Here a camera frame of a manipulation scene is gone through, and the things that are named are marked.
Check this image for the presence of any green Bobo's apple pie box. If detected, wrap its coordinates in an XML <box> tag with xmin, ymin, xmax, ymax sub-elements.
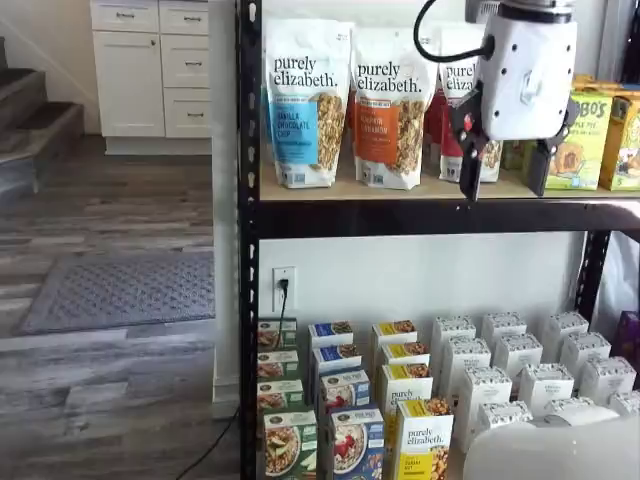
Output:
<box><xmin>542</xmin><ymin>89</ymin><xmax>614</xmax><ymax>191</ymax></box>

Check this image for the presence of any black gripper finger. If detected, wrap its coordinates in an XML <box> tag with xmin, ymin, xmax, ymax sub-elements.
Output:
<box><xmin>522</xmin><ymin>96</ymin><xmax>579</xmax><ymax>197</ymax></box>
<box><xmin>446</xmin><ymin>81</ymin><xmax>496</xmax><ymax>202</ymax></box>

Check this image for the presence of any blue and white oatmeal box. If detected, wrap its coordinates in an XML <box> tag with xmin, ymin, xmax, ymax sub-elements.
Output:
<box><xmin>329</xmin><ymin>407</ymin><xmax>386</xmax><ymax>480</ymax></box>
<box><xmin>318</xmin><ymin>368</ymin><xmax>372</xmax><ymax>414</ymax></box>

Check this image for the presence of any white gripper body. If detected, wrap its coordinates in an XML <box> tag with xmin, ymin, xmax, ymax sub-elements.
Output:
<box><xmin>473</xmin><ymin>4</ymin><xmax>578</xmax><ymax>142</ymax></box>

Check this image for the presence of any white wall outlet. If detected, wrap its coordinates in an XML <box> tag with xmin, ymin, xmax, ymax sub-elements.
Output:
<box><xmin>272</xmin><ymin>266</ymin><xmax>297</xmax><ymax>312</ymax></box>

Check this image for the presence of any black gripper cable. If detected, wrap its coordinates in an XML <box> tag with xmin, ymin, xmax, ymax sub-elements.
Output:
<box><xmin>413</xmin><ymin>0</ymin><xmax>496</xmax><ymax>64</ymax></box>

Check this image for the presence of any yellow Bobo's snack box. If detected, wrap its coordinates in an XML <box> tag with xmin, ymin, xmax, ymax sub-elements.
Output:
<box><xmin>597</xmin><ymin>94</ymin><xmax>640</xmax><ymax>192</ymax></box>

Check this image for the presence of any blue white granola box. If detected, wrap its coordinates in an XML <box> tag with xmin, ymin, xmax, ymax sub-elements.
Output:
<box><xmin>307</xmin><ymin>320</ymin><xmax>355</xmax><ymax>351</ymax></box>
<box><xmin>311</xmin><ymin>343</ymin><xmax>365</xmax><ymax>401</ymax></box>

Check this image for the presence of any yellow white granola box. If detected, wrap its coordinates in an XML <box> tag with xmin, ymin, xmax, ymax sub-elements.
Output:
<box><xmin>380</xmin><ymin>363</ymin><xmax>435</xmax><ymax>416</ymax></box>
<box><xmin>370</xmin><ymin>319</ymin><xmax>419</xmax><ymax>351</ymax></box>
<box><xmin>380</xmin><ymin>342</ymin><xmax>431</xmax><ymax>369</ymax></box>
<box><xmin>395</xmin><ymin>398</ymin><xmax>455</xmax><ymax>480</ymax></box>

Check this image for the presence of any red label granola bag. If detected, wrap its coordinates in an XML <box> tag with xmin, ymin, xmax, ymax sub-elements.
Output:
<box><xmin>438</xmin><ymin>59</ymin><xmax>504</xmax><ymax>184</ymax></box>
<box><xmin>422</xmin><ymin>89</ymin><xmax>451</xmax><ymax>176</ymax></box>

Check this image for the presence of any purple snack box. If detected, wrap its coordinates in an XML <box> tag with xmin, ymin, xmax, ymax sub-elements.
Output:
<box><xmin>615</xmin><ymin>310</ymin><xmax>640</xmax><ymax>356</ymax></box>

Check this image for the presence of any green oatmeal box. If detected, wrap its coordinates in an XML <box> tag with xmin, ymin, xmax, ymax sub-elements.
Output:
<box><xmin>263</xmin><ymin>409</ymin><xmax>319</xmax><ymax>480</ymax></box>
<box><xmin>258</xmin><ymin>349</ymin><xmax>300</xmax><ymax>384</ymax></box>
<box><xmin>258</xmin><ymin>379</ymin><xmax>305</xmax><ymax>416</ymax></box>
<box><xmin>258</xmin><ymin>318</ymin><xmax>299</xmax><ymax>351</ymax></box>

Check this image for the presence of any green snack box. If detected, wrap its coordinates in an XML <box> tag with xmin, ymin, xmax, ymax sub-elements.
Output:
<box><xmin>501</xmin><ymin>139</ymin><xmax>540</xmax><ymax>172</ymax></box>

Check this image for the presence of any light wooden shelf board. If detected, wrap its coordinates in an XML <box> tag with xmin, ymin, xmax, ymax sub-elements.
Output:
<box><xmin>259</xmin><ymin>169</ymin><xmax>640</xmax><ymax>201</ymax></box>

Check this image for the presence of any black metal shelf rack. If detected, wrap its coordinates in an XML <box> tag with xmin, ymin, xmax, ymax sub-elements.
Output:
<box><xmin>234</xmin><ymin>0</ymin><xmax>640</xmax><ymax>480</ymax></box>

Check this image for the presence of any grey wooden staircase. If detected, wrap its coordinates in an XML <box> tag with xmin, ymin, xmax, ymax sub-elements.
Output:
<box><xmin>0</xmin><ymin>34</ymin><xmax>86</xmax><ymax>196</ymax></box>

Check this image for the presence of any blue label granola bag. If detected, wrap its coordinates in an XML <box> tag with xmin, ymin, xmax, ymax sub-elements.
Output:
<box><xmin>263</xmin><ymin>18</ymin><xmax>356</xmax><ymax>190</ymax></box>

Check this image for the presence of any black power cord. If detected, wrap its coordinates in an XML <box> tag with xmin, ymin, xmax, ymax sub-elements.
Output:
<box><xmin>167</xmin><ymin>278</ymin><xmax>291</xmax><ymax>480</ymax></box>

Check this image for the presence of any white patterned-top box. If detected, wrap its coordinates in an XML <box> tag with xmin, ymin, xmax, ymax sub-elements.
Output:
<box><xmin>608</xmin><ymin>390</ymin><xmax>640</xmax><ymax>416</ymax></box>
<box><xmin>476</xmin><ymin>399</ymin><xmax>535</xmax><ymax>436</ymax></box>
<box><xmin>457</xmin><ymin>366</ymin><xmax>514</xmax><ymax>451</ymax></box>
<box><xmin>442</xmin><ymin>335</ymin><xmax>492</xmax><ymax>396</ymax></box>
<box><xmin>517</xmin><ymin>363</ymin><xmax>575</xmax><ymax>411</ymax></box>
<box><xmin>480</xmin><ymin>312</ymin><xmax>529</xmax><ymax>346</ymax></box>
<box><xmin>542</xmin><ymin>310</ymin><xmax>590</xmax><ymax>351</ymax></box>
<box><xmin>430</xmin><ymin>314</ymin><xmax>477</xmax><ymax>351</ymax></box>
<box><xmin>542</xmin><ymin>396</ymin><xmax>597</xmax><ymax>419</ymax></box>
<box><xmin>578</xmin><ymin>355</ymin><xmax>637</xmax><ymax>401</ymax></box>
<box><xmin>559</xmin><ymin>331</ymin><xmax>612</xmax><ymax>371</ymax></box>
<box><xmin>492</xmin><ymin>332</ymin><xmax>545</xmax><ymax>376</ymax></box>

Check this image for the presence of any grey door mat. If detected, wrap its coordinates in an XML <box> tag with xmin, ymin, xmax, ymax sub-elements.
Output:
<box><xmin>12</xmin><ymin>251</ymin><xmax>217</xmax><ymax>337</ymax></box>

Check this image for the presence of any white drawer cabinet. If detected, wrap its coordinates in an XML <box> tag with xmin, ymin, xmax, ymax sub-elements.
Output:
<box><xmin>89</xmin><ymin>0</ymin><xmax>214</xmax><ymax>156</ymax></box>

